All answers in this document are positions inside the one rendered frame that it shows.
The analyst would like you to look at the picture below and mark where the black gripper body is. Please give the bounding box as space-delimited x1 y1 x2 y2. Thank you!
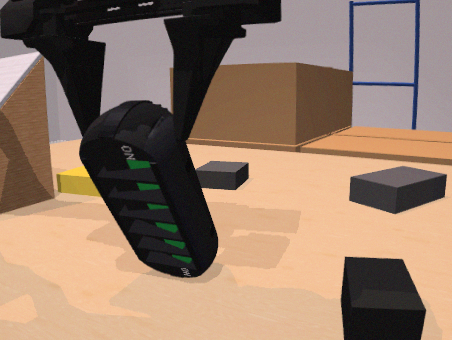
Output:
0 0 282 40

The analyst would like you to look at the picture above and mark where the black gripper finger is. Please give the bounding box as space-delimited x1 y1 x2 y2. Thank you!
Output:
22 35 106 136
164 15 246 141

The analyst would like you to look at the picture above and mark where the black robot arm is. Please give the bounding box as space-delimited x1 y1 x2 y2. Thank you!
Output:
12 0 74 6

